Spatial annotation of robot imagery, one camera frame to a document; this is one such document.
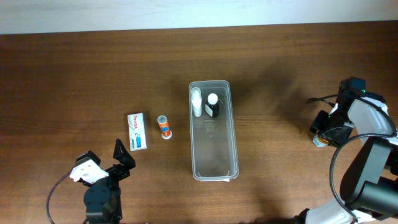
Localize small jar gold lid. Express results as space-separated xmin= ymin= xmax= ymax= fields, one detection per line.
xmin=312 ymin=134 xmax=328 ymax=147

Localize orange tablet tube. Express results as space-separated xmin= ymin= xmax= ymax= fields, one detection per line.
xmin=157 ymin=115 xmax=172 ymax=139

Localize white spray bottle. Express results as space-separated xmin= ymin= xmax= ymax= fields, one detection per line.
xmin=191 ymin=87 xmax=202 ymax=118

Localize dark bottle white cap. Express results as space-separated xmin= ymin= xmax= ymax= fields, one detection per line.
xmin=205 ymin=93 xmax=220 ymax=118

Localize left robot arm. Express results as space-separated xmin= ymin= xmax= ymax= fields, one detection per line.
xmin=83 ymin=139 xmax=136 ymax=224

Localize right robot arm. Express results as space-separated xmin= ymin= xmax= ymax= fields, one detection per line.
xmin=292 ymin=77 xmax=397 ymax=224

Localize clear plastic container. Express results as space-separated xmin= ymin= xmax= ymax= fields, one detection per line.
xmin=189 ymin=80 xmax=239 ymax=182

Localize white Panadol box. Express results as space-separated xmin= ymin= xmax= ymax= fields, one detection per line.
xmin=127 ymin=113 xmax=147 ymax=151

